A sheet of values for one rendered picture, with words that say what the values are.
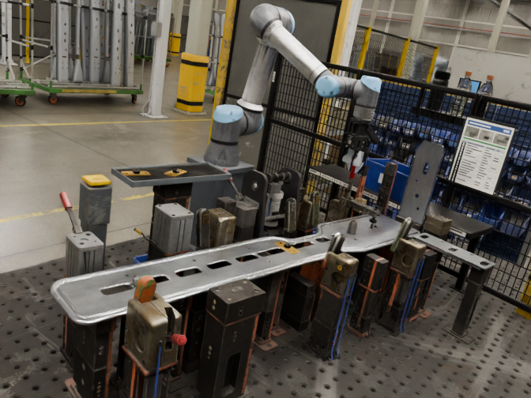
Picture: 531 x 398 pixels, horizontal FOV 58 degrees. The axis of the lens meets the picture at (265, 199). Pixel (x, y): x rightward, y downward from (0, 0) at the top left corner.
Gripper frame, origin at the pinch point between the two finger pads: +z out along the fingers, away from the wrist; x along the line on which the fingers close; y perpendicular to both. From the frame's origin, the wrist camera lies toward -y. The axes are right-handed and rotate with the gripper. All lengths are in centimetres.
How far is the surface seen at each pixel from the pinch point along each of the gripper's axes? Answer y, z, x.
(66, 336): 109, 42, -3
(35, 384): 119, 50, 3
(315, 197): 18.7, 10.6, -0.9
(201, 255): 75, 20, 8
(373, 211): 1.8, 12.3, 14.2
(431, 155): -26.6, -9.0, 16.3
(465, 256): -14, 20, 46
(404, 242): 8.2, 16.0, 32.9
